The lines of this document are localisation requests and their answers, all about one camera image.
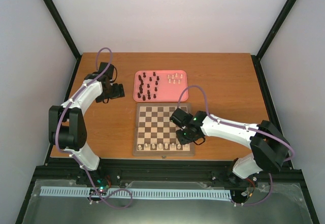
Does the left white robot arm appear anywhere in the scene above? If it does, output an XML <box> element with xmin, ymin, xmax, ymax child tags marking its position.
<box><xmin>49</xmin><ymin>62</ymin><xmax>125</xmax><ymax>185</ymax></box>

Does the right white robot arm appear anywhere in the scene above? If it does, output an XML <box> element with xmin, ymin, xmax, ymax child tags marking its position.
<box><xmin>170</xmin><ymin>108</ymin><xmax>292</xmax><ymax>179</ymax></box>

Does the wooden chess board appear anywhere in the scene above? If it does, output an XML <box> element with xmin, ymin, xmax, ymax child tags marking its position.
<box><xmin>133</xmin><ymin>103</ymin><xmax>195</xmax><ymax>157</ymax></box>

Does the pink plastic tray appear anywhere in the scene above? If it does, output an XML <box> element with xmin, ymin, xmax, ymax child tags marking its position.
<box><xmin>133</xmin><ymin>70</ymin><xmax>188</xmax><ymax>103</ymax></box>

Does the light blue cable duct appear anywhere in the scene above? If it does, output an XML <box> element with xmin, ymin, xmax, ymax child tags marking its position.
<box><xmin>40</xmin><ymin>186</ymin><xmax>231</xmax><ymax>201</ymax></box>

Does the black aluminium frame base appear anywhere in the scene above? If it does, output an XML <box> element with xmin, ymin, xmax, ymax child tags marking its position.
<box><xmin>15</xmin><ymin>53</ymin><xmax>320</xmax><ymax>224</ymax></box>

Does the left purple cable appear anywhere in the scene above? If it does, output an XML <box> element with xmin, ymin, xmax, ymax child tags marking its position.
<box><xmin>54</xmin><ymin>47</ymin><xmax>134</xmax><ymax>209</ymax></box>

